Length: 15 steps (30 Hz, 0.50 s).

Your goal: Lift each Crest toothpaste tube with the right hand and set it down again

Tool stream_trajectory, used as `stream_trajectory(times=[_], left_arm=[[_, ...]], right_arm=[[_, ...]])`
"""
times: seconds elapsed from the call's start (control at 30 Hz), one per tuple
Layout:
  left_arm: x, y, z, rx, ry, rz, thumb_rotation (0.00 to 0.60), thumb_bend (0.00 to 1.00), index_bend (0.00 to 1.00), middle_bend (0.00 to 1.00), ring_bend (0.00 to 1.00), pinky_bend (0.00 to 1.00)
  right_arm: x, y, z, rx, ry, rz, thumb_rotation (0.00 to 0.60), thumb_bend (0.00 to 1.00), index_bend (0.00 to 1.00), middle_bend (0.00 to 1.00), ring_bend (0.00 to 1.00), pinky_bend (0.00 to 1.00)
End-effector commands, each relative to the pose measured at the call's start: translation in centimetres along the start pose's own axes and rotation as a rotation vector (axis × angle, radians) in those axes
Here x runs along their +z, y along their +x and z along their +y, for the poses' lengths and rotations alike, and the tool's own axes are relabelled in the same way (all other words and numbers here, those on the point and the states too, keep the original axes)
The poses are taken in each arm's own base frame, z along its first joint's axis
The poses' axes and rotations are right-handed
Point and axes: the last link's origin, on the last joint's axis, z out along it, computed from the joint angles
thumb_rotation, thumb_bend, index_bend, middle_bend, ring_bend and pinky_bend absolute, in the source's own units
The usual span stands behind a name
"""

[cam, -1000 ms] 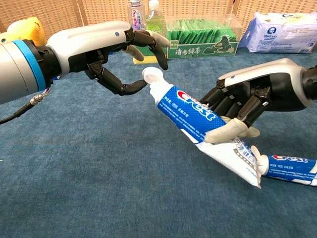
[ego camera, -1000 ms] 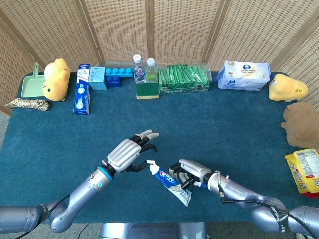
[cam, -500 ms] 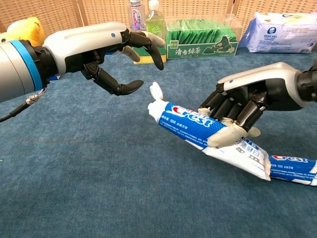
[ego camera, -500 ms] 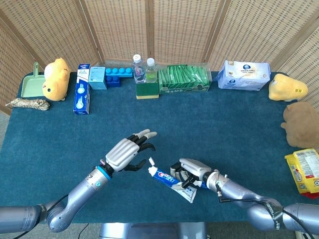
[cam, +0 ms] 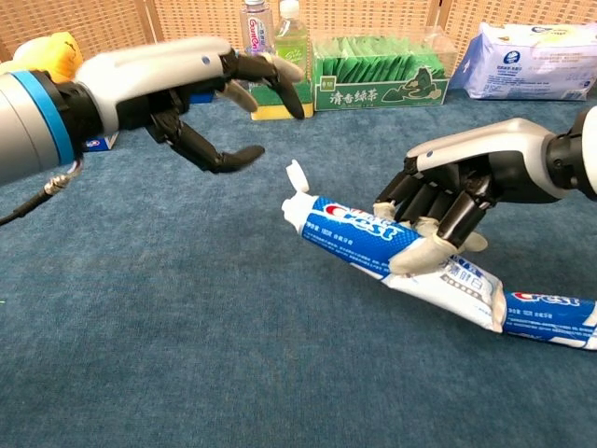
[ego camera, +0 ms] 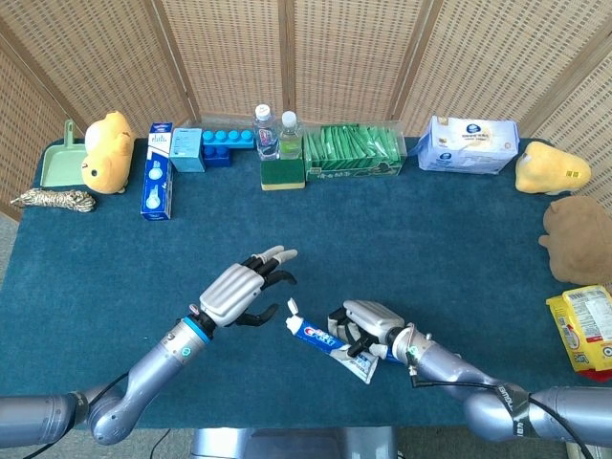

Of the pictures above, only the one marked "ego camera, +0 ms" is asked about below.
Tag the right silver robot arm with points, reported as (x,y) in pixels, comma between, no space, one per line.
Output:
(449,368)

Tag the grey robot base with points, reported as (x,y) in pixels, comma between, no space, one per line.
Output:
(287,444)

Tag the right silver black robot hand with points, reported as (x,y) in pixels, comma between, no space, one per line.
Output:
(373,320)

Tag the dark blue building block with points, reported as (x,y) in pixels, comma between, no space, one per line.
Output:
(217,158)

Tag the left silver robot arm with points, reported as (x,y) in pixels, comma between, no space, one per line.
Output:
(153,368)

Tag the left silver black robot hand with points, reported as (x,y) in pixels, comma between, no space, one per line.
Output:
(229,291)

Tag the yellow snack bag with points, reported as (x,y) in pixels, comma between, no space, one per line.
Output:
(583,325)

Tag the light green dustpan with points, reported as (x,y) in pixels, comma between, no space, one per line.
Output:
(59,167)

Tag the light blue small carton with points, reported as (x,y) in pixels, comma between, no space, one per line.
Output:
(187,153)

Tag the brown plush toy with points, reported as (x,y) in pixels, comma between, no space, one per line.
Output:
(578,239)

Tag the white blue tissue pack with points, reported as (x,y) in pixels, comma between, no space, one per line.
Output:
(468,148)

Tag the yellow chick plush toy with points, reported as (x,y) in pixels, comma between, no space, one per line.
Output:
(107,162)

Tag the green yellow sponge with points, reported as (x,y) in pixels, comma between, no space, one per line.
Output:
(282,172)

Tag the blue toothpaste carton box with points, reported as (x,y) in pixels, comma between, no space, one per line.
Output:
(157,181)

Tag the clear bottle with pink label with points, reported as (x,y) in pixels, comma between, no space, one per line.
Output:
(266,138)

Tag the yellow plush with tag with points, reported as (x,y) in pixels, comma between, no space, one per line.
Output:
(550,167)

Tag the woven rattan folding screen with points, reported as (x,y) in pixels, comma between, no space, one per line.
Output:
(334,48)

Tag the long light blue building block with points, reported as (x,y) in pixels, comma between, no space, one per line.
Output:
(229,141)

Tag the green tea drink bottle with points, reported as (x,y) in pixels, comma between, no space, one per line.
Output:
(290,143)

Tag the teal table cloth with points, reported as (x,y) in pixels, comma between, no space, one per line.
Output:
(239,225)

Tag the green tea bag box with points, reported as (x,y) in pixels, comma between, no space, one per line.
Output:
(354,148)

